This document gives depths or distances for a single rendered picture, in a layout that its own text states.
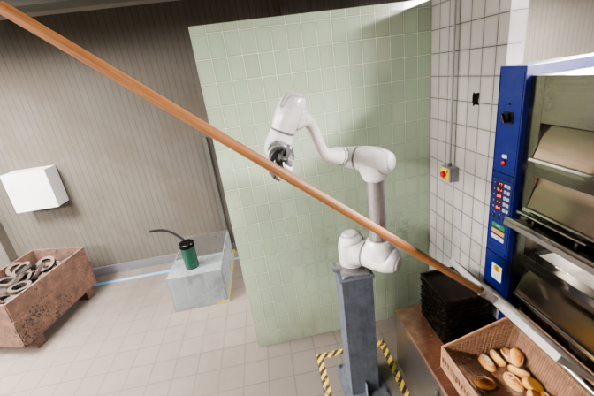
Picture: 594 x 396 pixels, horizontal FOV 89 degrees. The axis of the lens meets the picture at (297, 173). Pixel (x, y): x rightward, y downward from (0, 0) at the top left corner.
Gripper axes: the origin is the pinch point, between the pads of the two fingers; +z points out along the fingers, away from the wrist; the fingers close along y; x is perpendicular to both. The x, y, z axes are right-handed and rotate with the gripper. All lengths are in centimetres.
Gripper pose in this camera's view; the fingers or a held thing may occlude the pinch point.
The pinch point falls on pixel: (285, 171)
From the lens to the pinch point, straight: 96.5
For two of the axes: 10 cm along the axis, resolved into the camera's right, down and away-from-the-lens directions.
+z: 1.4, 3.1, -9.4
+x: -8.2, -4.9, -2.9
